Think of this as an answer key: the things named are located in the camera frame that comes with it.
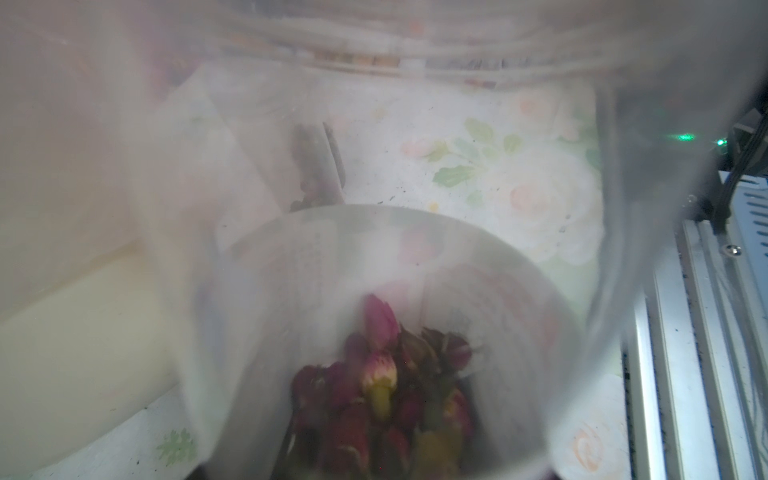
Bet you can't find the clear jar with rose tea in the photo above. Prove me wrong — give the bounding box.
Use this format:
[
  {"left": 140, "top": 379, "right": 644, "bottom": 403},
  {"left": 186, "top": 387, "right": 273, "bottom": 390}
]
[{"left": 97, "top": 1, "right": 767, "bottom": 479}]

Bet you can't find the bin with pink bag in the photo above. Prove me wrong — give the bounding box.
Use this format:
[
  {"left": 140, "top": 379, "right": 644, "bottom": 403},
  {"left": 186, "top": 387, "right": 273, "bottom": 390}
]
[{"left": 1, "top": 1, "right": 174, "bottom": 475}]

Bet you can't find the aluminium front rail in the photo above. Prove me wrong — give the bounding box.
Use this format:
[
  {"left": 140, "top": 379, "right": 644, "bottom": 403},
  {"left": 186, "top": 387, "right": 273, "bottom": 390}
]
[{"left": 620, "top": 173, "right": 768, "bottom": 480}]

